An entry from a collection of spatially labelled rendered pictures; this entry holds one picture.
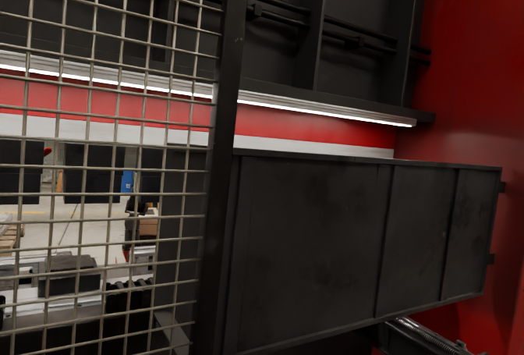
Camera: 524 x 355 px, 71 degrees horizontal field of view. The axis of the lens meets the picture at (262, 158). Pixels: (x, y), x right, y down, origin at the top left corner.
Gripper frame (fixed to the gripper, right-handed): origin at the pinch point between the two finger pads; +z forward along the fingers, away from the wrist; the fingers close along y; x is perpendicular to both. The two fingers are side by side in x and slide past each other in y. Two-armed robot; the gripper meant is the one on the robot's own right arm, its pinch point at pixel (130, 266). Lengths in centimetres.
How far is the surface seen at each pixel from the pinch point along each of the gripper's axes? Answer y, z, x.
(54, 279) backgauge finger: 68, -6, -23
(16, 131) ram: 54, -40, -34
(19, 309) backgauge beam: 72, -1, -28
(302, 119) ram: 47, -54, 54
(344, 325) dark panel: 80, 9, 43
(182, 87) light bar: 74, -50, 2
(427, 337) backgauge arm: 82, 15, 69
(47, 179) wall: -622, -100, -85
